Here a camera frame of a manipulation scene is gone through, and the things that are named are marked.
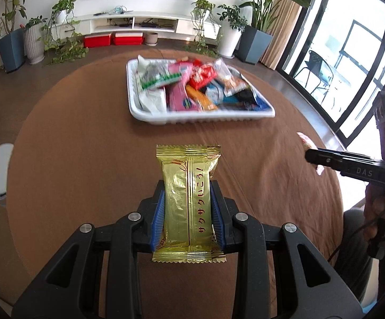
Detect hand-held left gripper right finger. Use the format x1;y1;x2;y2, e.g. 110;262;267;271
209;180;364;319

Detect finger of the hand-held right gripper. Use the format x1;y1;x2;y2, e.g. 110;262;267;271
305;148;384;173

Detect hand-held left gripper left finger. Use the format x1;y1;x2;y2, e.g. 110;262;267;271
11;179;166;319

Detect red pink snack packet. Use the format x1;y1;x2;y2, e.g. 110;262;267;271
296;132;324;176

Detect gold wafer packet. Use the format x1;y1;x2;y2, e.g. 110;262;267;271
152;144;227;264

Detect long black cookie packet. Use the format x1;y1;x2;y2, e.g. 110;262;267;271
224;86;258;105

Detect white plastic tray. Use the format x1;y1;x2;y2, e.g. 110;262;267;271
126;58;276;125

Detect orange snack packet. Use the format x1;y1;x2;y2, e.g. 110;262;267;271
185;85;218;111

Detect large light blue snack bag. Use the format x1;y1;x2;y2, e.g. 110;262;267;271
206;81;226;103

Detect white clear snack packet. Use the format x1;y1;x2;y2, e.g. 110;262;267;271
212;58;246;95

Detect clear green-edged dried fruit packet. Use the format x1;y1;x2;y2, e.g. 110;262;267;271
136;63;183;92

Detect red chocolate ball bag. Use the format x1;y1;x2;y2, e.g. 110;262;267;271
187;59;218;90

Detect person's right hand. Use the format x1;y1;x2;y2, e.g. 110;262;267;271
363;184;385;240

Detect balcony table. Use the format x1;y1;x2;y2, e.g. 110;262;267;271
325;65;352;110

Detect black balcony chair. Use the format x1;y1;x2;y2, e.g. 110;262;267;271
294;50;334;98

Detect person's leg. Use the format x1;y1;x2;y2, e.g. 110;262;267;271
333;208;382;306

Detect large-leaf plant in grey pot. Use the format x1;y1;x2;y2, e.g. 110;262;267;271
237;0;311;65

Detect beige curtain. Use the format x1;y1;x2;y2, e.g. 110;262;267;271
260;0;326;70

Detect black framed glass door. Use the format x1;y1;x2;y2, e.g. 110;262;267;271
275;0;385;167

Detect bushy plant tall white pot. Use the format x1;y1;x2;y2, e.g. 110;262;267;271
216;4;248;58

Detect red storage box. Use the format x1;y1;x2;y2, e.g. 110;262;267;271
84;34;113;48
113;32;144;45

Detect trailing vine in white pot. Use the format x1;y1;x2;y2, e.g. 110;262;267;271
183;0;220;57

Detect white television cabinet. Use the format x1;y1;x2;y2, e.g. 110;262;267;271
69;11;220;37

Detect plant in ribbed white pot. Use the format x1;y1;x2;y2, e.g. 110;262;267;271
23;16;47;64

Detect trailing pothos in white pot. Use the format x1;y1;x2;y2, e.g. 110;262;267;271
41;0;90;65

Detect black cable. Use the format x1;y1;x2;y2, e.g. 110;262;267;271
327;203;385;261

